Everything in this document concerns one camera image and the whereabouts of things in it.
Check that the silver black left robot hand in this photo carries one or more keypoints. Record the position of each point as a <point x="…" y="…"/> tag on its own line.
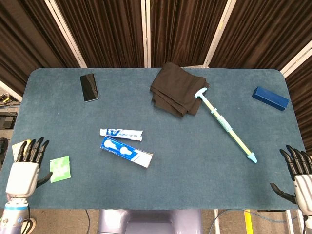
<point x="22" y="175"/>

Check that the white blue toothpaste tube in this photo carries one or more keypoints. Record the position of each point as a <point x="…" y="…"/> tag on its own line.
<point x="122" y="133"/>

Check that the green white square packet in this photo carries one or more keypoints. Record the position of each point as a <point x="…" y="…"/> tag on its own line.
<point x="59" y="169"/>

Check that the dark blue object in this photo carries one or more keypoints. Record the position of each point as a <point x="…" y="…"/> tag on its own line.
<point x="270" y="97"/>

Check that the black floor device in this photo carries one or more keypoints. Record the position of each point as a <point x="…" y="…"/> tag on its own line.
<point x="7" y="120"/>

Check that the grey purple robot torso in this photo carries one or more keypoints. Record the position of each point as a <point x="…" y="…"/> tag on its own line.
<point x="151" y="219"/>

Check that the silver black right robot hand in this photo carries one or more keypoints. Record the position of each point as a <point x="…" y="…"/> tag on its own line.
<point x="303" y="190"/>

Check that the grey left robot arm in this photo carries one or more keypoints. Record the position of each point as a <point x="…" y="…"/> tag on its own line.
<point x="12" y="217"/>

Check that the yellow rod with blue ends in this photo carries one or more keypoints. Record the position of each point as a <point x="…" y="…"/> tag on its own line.
<point x="228" y="128"/>

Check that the white screen frame post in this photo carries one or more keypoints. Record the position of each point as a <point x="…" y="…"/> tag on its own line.
<point x="65" y="34"/>
<point x="218" y="34"/>
<point x="297" y="57"/>
<point x="11" y="90"/>
<point x="145" y="34"/>

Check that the blue felt table cover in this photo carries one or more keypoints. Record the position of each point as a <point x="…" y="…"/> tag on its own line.
<point x="185" y="151"/>

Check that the yellow green packet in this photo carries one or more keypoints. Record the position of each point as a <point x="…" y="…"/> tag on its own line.
<point x="15" y="149"/>

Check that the dark brown folded cloth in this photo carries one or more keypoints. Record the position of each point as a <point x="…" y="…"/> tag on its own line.
<point x="175" y="90"/>

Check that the brown pleated curtain panel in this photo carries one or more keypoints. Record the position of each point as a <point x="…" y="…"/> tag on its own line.
<point x="29" y="36"/>
<point x="180" y="29"/>
<point x="109" y="31"/>
<point x="303" y="97"/>
<point x="263" y="31"/>

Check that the black smartphone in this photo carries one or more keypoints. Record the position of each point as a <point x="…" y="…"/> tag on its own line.
<point x="89" y="87"/>

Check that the white table leg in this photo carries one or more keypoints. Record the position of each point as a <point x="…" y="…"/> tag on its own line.
<point x="288" y="221"/>
<point x="215" y="221"/>

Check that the blue white light bulb box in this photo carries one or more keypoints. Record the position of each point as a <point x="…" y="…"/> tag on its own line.
<point x="126" y="151"/>

